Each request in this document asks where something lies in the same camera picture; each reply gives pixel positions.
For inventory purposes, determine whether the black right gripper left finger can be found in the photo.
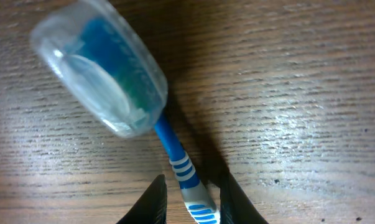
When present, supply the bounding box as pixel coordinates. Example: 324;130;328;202
116;174;167;224

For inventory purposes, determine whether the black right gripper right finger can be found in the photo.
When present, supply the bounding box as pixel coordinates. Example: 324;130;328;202
220;173;268;224

